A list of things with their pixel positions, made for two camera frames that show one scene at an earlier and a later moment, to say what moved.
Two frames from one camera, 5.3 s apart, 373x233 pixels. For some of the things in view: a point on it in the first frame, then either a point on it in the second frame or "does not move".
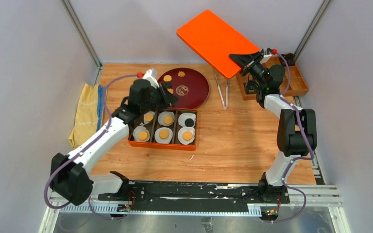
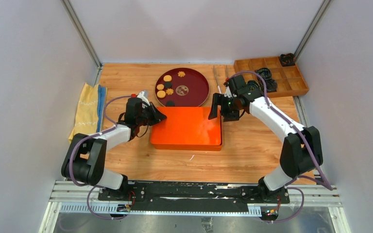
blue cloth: [101, 94] does not move
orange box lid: [214, 40] → [187, 125]
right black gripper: [249, 61] → [218, 99]
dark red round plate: [189, 86] does not move
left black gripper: [165, 95] → [157, 116]
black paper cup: [251, 86] does not move
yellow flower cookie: [181, 74] does not move
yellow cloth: [86, 120] does not move
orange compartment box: [169, 128] → [189, 147]
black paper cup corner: [289, 58] does not move
